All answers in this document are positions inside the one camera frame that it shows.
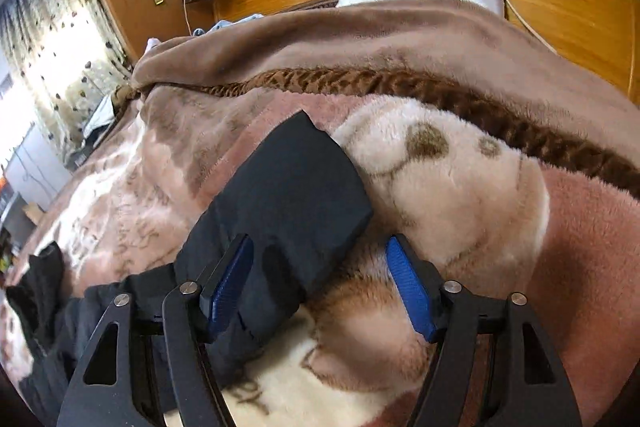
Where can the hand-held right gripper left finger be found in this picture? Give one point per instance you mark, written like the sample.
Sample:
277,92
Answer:
227,287

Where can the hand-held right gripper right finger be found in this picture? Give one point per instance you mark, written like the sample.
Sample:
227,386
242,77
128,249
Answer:
412,292

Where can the black pants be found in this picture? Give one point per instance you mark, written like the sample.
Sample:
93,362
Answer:
300,187

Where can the pile of clothes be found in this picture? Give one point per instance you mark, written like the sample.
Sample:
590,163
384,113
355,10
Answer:
102,117

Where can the printed bear plush blanket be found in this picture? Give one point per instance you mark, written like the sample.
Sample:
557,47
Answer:
450,187

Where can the cardboard box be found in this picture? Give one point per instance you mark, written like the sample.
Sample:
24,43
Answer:
34,213

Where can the plain brown plush blanket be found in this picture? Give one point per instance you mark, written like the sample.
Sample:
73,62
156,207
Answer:
350,42

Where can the light blue cloth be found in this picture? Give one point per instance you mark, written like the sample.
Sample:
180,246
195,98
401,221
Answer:
222,26

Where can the floral patterned curtain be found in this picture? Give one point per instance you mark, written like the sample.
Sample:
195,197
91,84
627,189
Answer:
50,32

